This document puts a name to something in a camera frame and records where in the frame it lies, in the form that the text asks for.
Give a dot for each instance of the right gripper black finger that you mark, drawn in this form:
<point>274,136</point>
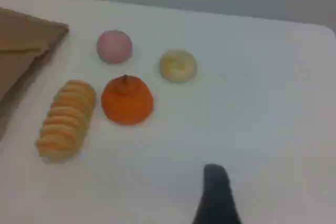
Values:
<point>218,197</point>

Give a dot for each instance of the orange fruit with stem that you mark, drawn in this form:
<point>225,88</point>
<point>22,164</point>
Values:
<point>127,102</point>

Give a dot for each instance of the pink round bun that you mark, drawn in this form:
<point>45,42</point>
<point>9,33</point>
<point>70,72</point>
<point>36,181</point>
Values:
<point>114,47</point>

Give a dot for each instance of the brown jute bag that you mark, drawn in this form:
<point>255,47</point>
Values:
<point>23,48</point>

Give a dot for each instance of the pale yellow banana slice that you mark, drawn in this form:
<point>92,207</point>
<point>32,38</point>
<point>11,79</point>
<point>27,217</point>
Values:
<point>178,66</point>

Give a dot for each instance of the orange striped bread loaf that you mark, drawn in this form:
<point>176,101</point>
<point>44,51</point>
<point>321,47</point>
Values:
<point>65,121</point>

